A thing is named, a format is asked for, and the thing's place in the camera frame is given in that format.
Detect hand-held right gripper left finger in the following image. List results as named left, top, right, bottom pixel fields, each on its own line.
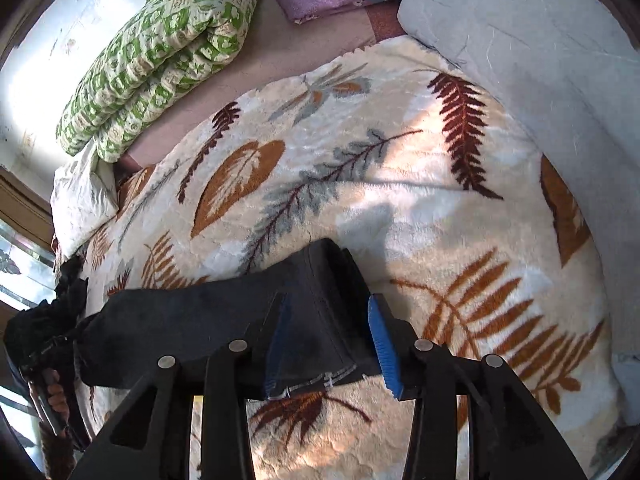
left=67, top=291, right=294, bottom=480

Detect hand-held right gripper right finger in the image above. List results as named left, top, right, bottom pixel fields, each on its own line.
left=368, top=294, right=588, bottom=480

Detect black pants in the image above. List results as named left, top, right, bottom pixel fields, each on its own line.
left=72, top=237, right=387, bottom=401

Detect person's left forearm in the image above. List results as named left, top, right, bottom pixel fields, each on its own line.
left=37, top=422, right=81, bottom=480

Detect person's left hand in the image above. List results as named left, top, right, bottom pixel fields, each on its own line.
left=28, top=367, right=70, bottom=427

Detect dark cloth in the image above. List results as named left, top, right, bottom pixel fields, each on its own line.
left=4, top=257, right=90, bottom=361

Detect patterned glass window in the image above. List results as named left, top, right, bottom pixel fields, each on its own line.
left=0, top=217, right=57, bottom=313

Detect cream leaf-print fleece blanket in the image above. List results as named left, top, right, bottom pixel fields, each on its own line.
left=75, top=37, right=632, bottom=480

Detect white pillow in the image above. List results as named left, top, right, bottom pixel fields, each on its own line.
left=50, top=140, right=122, bottom=257

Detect pink quilted bed sheet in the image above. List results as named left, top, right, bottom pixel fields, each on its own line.
left=116, top=0, right=408, bottom=173

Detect green patterned folded quilt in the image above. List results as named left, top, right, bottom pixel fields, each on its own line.
left=56, top=0, right=267, bottom=163

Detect grey duvet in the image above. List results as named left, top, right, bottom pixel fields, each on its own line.
left=397, top=0, right=640, bottom=461

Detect wooden window frame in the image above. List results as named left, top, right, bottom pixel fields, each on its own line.
left=0, top=167, right=53, bottom=226

